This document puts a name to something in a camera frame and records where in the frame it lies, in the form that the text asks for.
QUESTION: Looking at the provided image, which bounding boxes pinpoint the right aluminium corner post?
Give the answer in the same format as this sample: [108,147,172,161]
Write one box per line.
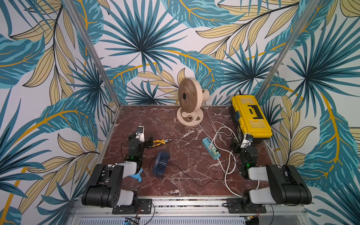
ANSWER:
[256,0,320,100]

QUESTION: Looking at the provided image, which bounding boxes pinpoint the yellow handled pliers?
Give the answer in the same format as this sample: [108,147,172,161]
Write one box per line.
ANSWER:
[153,139,172,147]

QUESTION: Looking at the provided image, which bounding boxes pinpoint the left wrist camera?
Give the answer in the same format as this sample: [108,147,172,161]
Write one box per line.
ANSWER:
[136,126,145,142]

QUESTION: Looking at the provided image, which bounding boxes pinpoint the aluminium corner post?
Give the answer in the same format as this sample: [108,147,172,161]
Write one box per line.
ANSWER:
[256,0,320,100]
[63,0,121,109]

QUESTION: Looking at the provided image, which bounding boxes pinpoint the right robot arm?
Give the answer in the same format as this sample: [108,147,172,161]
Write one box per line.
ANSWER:
[230,140,312,208]

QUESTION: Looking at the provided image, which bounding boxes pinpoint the yellow black toolbox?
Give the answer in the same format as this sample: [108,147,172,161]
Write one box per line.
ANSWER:
[230,95,273,145]

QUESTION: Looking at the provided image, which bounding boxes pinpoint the navy blue small fan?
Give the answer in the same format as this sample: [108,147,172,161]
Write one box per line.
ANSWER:
[153,151,170,178]

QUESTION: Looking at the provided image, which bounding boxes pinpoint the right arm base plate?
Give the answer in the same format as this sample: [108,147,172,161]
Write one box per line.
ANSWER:
[222,198,267,215]

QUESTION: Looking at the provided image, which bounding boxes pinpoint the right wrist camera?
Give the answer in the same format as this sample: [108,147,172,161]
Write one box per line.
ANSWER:
[241,133,253,149]

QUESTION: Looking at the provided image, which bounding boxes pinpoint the left aluminium corner post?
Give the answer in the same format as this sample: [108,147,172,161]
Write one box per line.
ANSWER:
[63,0,121,109]

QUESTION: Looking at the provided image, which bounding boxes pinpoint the teal power strip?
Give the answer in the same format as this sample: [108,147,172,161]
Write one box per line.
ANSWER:
[202,137,221,160]

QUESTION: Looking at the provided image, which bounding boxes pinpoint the white power strip cable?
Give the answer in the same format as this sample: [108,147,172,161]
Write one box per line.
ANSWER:
[216,151,261,197]

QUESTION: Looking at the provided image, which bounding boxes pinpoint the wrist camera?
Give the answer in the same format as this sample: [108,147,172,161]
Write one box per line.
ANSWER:
[136,126,145,142]
[241,133,253,149]

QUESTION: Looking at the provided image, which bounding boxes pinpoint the beige desk fan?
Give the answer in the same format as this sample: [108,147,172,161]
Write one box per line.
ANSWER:
[176,78,210,127]

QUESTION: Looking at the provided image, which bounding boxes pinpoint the green power adapter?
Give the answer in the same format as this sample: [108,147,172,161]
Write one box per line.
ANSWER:
[212,150,221,158]

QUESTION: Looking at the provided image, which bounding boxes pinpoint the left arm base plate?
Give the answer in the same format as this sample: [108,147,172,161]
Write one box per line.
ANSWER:
[112,198,152,215]

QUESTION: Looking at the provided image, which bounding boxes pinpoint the aluminium front rail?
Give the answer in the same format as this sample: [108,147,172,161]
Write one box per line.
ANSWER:
[66,196,311,225]

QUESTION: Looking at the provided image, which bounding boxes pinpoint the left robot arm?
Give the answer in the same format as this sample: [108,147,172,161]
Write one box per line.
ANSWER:
[82,135,154,208]

